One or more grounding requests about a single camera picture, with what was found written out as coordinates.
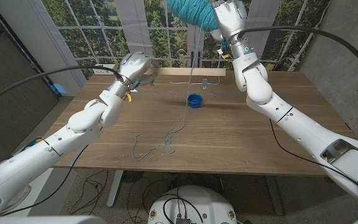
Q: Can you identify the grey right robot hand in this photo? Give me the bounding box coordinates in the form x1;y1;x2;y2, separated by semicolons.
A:
211;0;251;43

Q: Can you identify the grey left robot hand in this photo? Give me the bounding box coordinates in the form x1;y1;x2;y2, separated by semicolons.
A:
116;51;161;94

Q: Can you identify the teal yarn skein with strand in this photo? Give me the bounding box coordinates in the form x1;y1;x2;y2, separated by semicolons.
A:
131;0;219;162

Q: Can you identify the wooden rod with metal clips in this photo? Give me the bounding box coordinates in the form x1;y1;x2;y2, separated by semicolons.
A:
144;49;226;90

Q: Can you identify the blue plastic cup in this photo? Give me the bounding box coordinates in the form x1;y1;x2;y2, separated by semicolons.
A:
187;93;203;109

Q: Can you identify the white power strip box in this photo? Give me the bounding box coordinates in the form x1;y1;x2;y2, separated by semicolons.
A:
92;63;117;76

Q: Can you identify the printed window forest backdrop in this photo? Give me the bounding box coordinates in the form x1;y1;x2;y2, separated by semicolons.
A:
40;0;332;80

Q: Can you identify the white table leg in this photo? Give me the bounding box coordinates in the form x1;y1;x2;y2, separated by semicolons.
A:
106;170;124;208

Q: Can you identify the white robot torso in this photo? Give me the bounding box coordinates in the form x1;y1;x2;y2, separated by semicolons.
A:
147;185;238;224

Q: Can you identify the grey table leg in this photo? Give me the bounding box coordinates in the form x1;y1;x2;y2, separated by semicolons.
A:
264;175;285;216

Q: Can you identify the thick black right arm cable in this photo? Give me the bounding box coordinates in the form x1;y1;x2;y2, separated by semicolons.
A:
237;26;358;86

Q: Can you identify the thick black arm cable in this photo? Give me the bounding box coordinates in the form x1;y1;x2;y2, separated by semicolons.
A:
0;65;124;108
237;26;358;86

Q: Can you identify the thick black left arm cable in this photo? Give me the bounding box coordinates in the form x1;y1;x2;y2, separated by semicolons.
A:
0;65;124;108

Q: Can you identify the black floor cable tangle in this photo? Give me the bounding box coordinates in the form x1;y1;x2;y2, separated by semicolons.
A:
70;169;180;224

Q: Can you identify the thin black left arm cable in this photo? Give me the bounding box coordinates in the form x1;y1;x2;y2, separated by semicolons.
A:
0;144;90;216

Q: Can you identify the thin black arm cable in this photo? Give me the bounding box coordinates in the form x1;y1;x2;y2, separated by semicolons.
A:
268;118;358;185
0;144;90;216

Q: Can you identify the black torso cable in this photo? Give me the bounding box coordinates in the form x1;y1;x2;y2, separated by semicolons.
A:
163;193;204;224

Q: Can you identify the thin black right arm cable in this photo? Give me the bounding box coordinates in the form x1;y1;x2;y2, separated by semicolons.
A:
268;118;358;185

